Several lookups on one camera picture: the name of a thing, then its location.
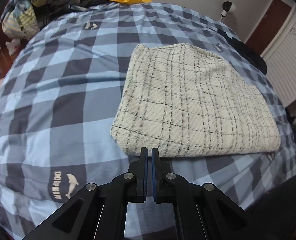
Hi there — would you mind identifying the dark red wooden door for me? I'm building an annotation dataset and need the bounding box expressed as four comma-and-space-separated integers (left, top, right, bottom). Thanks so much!
246, 0, 292, 55

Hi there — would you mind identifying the cream plaid knit shirt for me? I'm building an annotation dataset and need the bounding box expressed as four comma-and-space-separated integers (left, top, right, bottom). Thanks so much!
110, 43, 281, 158

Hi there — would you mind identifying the black garment on bed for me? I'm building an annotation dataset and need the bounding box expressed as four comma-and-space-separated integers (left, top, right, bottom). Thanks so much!
217, 29, 267, 75

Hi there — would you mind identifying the blue checkered bed cover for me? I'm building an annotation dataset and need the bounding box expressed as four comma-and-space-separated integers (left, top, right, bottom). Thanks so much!
0, 3, 296, 239

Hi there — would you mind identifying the pile of clothes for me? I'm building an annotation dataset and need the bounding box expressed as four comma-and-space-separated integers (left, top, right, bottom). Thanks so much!
0, 0, 70, 40

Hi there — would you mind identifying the white louvered wardrobe door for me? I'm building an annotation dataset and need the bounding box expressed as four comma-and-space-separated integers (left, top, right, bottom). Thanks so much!
263, 9, 296, 107

